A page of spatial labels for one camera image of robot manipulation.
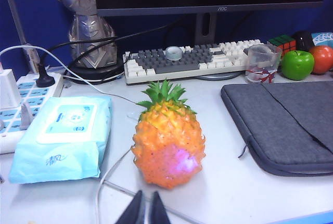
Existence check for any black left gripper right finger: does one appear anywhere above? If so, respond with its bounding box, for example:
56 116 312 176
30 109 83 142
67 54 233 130
148 191 171 224

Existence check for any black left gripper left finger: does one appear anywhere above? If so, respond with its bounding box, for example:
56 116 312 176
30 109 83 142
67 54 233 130
114 190 146 224

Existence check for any orange toy pineapple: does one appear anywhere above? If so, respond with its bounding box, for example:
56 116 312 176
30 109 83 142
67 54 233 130
131 78 206 190

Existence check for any gray fabric laptop bag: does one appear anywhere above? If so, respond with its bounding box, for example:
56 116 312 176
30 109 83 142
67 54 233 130
220 80 333 177

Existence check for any light blue wet wipes pack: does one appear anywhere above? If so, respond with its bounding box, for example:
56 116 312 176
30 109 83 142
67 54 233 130
7 95 113 184

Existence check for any small gray white plug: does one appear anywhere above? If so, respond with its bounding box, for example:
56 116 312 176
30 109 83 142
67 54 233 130
20 102 34 131

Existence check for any white gray mechanical keyboard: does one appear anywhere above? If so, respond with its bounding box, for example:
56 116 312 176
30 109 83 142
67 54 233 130
122 39 266 85

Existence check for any white blue power strip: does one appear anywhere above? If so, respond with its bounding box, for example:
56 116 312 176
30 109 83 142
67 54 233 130
0 72 65 155

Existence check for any clear tape roll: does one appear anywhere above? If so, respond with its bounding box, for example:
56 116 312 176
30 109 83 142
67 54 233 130
165 46 183 61

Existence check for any black power plug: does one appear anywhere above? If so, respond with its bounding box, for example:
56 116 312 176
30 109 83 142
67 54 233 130
35 64 56 88

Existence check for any white charger adapter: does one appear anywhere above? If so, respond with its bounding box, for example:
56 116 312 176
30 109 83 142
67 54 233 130
0 69 22 110

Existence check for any clear plastic cup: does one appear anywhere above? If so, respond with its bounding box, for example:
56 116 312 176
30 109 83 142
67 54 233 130
245 44 283 84

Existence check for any gray monitor stand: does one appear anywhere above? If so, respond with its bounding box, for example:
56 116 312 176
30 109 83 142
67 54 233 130
194 12 247 81

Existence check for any silver hexagon pattern sculpture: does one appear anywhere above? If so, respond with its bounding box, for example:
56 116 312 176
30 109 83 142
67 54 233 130
53 0 125 84

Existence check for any green toy apple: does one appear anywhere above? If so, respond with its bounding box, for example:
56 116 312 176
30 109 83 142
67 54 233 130
280 49 315 81

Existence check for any rubiks cube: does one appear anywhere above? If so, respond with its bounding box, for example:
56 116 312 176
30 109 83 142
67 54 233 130
267 34 297 58

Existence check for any orange red toy apple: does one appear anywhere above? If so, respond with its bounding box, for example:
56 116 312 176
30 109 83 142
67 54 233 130
309 45 333 75

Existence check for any gray metal pole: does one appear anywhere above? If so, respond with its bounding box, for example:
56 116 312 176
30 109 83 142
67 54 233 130
0 0 40 73

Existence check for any blue white patterned pack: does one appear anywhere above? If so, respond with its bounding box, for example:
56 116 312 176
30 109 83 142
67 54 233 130
311 31 333 47

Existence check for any thin translucent cable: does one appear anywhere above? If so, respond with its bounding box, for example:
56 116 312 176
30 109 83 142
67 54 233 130
94 148 133 224

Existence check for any black power cable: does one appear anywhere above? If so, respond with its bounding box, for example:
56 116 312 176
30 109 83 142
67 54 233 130
38 19 188 68

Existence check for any white charger cable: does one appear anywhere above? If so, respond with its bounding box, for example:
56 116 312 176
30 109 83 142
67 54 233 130
0 45 143 105

